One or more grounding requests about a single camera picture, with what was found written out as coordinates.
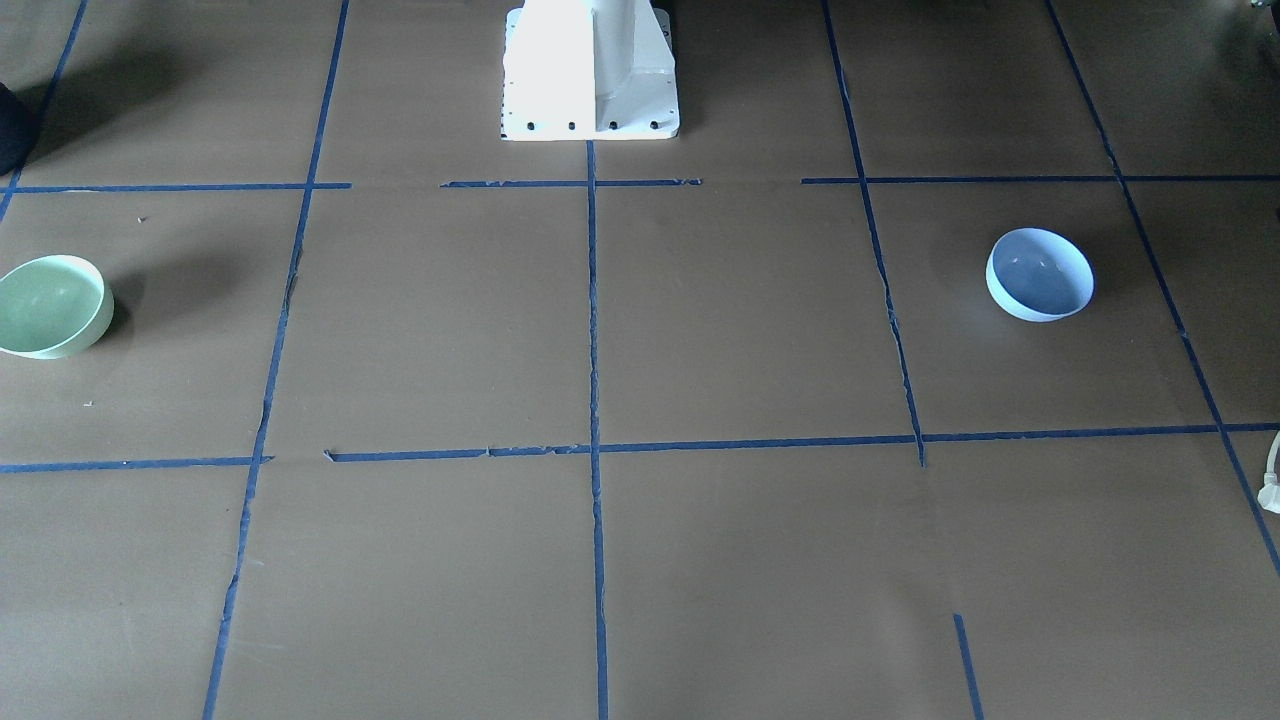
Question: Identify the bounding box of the green bowl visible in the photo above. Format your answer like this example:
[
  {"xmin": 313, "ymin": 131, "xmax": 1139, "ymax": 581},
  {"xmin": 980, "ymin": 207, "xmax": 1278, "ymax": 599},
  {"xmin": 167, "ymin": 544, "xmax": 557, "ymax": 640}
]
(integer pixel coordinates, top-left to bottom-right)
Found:
[{"xmin": 1, "ymin": 255, "xmax": 115, "ymax": 360}]

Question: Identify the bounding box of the blue bowl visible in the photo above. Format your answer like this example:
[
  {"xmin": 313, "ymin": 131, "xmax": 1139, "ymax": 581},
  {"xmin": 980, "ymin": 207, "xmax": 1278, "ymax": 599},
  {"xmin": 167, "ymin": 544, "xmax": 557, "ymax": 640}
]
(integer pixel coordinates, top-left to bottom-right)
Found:
[{"xmin": 986, "ymin": 228, "xmax": 1096, "ymax": 323}]

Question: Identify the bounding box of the white pedestal column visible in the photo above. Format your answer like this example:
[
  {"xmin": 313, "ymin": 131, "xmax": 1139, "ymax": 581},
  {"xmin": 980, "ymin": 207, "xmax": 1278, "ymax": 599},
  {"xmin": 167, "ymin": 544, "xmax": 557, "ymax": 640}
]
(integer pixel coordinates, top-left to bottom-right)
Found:
[{"xmin": 500, "ymin": 1, "xmax": 681, "ymax": 142}]

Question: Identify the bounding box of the white power plug cable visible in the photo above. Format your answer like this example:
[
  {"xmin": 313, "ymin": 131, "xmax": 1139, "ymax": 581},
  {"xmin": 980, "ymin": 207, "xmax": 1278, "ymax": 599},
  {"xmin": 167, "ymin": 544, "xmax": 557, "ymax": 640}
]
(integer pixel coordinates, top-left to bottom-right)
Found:
[{"xmin": 1258, "ymin": 430, "xmax": 1280, "ymax": 515}]

